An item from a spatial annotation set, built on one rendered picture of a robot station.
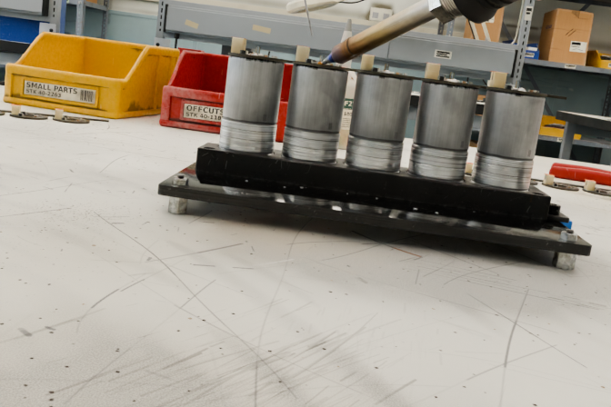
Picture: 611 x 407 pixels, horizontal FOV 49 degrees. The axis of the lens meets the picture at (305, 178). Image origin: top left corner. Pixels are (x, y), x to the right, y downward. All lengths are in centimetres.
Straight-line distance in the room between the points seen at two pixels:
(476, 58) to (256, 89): 229
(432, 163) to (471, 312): 11
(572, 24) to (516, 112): 416
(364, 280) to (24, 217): 11
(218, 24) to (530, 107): 231
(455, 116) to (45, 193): 17
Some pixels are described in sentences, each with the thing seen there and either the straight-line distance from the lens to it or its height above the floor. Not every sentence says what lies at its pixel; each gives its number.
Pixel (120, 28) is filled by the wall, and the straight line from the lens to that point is 490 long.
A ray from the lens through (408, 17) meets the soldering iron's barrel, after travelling 25.
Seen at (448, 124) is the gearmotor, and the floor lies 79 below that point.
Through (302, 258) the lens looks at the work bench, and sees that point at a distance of 22.
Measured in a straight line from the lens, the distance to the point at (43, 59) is 63.
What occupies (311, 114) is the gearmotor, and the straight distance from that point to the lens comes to 28.
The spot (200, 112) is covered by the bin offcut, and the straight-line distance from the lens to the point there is 52.
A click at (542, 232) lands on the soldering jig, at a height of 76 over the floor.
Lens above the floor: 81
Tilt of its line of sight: 10 degrees down
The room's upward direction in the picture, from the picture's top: 8 degrees clockwise
